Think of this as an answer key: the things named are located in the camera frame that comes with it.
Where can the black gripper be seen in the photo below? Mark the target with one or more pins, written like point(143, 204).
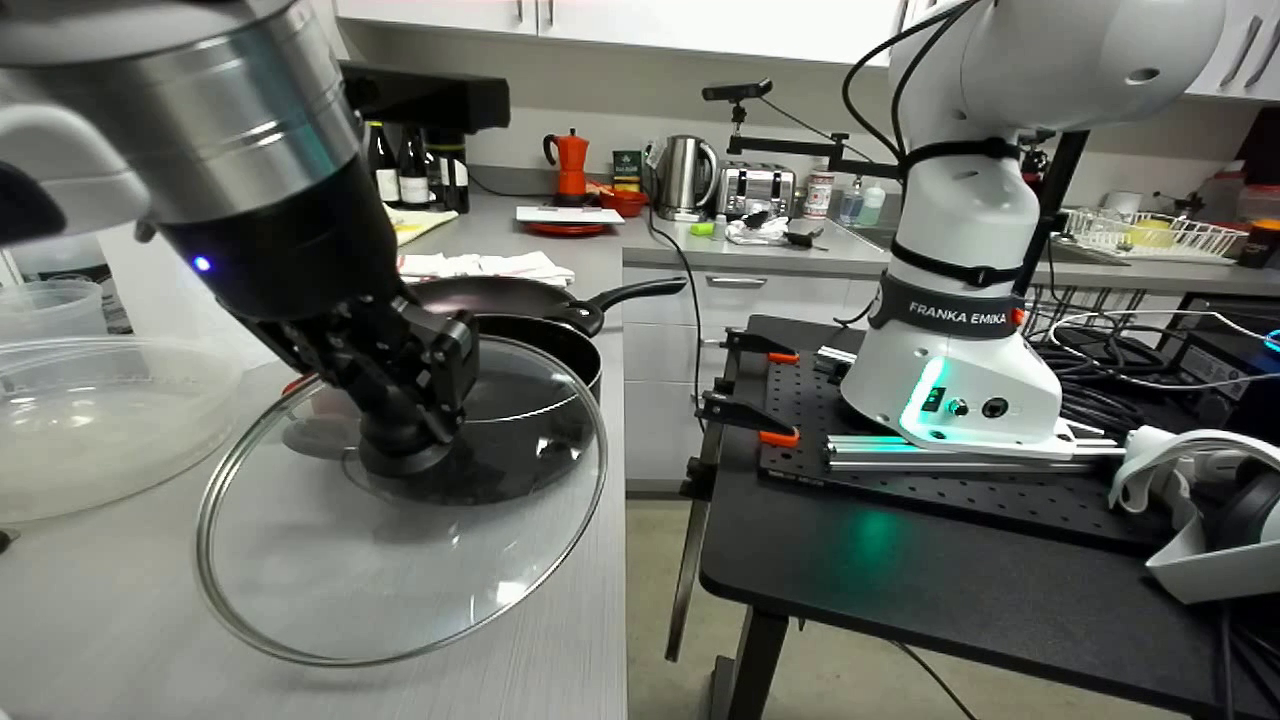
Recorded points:
point(295, 252)

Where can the glass pot lid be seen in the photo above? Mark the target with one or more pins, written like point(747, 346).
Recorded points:
point(402, 574)

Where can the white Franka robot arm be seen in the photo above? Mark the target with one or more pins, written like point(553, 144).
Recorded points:
point(960, 215)

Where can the black cooking pot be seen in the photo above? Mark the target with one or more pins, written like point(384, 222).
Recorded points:
point(553, 353)

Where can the red moka pot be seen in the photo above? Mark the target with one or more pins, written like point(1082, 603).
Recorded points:
point(570, 165)

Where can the folded white red-striped towel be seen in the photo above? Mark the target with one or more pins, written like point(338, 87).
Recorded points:
point(500, 267)

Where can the black frying pan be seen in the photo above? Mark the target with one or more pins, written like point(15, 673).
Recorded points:
point(533, 302)

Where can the dark glass bottles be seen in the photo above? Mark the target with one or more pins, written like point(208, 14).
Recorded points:
point(418, 168)

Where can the red plate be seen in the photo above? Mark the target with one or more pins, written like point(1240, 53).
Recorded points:
point(565, 228)

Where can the clear plastic container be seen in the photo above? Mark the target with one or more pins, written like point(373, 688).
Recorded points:
point(104, 426)

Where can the white base cabinet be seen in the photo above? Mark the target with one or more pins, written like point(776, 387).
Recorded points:
point(747, 360)

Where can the steel electric kettle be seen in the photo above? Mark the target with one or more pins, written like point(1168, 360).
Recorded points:
point(687, 178)

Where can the steel toaster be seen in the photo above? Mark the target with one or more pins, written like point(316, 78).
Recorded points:
point(758, 189)

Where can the black perforated breadboard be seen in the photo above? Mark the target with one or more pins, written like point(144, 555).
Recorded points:
point(935, 485)

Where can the black robot table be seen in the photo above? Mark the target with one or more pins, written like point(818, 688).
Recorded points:
point(935, 584)

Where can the white handheld controller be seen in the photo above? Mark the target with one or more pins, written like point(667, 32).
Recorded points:
point(1202, 515)

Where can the white wall cabinet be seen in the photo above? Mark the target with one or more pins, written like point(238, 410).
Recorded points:
point(624, 27)

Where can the black camera on boom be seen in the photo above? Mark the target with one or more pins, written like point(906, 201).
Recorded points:
point(736, 89)

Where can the silver aluminium rail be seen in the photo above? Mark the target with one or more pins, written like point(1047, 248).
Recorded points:
point(960, 453)

